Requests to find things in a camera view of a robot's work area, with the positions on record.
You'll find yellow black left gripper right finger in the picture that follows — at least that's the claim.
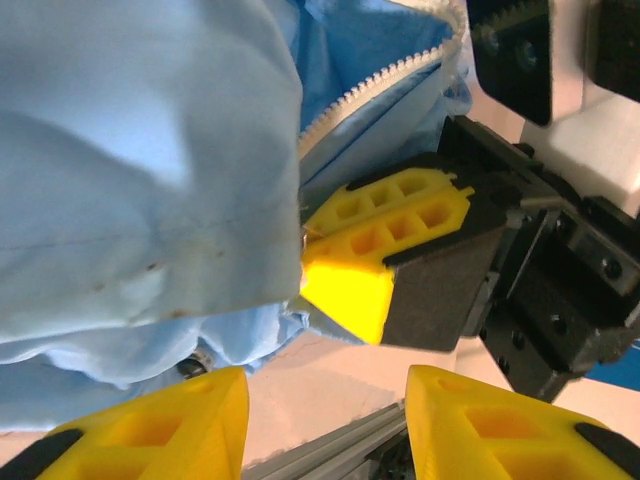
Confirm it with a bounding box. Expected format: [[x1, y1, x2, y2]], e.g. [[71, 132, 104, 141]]
[[404, 364, 640, 480]]

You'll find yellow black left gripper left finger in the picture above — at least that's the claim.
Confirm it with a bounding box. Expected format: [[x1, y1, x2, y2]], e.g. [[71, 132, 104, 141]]
[[0, 366, 250, 480]]

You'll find light blue zip jacket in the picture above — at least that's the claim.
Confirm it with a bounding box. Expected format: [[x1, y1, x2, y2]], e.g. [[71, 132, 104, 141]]
[[0, 0, 474, 434]]

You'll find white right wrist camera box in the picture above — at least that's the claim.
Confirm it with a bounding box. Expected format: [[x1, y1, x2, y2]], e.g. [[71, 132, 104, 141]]
[[469, 0, 640, 219]]

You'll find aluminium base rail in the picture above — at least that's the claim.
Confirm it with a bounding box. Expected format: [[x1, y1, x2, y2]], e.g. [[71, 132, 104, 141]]
[[242, 399, 416, 480]]

